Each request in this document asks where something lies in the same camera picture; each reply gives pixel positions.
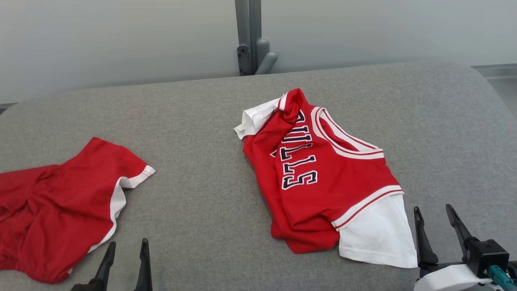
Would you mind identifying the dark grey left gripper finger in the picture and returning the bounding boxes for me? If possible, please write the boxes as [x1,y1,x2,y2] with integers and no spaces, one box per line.
[94,241,116,289]
[135,238,153,291]

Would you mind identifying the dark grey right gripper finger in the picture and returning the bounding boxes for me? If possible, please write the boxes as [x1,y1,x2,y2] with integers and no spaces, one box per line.
[446,204,479,253]
[413,206,439,267]

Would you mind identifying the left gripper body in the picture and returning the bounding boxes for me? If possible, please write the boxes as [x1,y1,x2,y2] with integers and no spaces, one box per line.
[71,279,106,291]

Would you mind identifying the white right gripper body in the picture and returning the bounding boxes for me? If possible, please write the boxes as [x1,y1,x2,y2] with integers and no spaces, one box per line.
[414,262,494,291]

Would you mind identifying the red shorts with white stripe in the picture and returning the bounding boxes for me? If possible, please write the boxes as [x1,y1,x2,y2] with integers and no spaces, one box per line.
[0,137,156,284]

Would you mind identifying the red Bulls basketball jersey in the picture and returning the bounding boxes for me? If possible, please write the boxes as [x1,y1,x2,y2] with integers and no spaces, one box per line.
[233,88,418,269]

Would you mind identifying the teal right cable connector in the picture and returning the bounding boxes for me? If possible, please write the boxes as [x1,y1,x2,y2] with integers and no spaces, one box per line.
[487,266,516,291]

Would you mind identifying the grey metal post bracket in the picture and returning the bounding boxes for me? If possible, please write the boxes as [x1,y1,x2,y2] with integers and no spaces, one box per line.
[235,0,262,76]

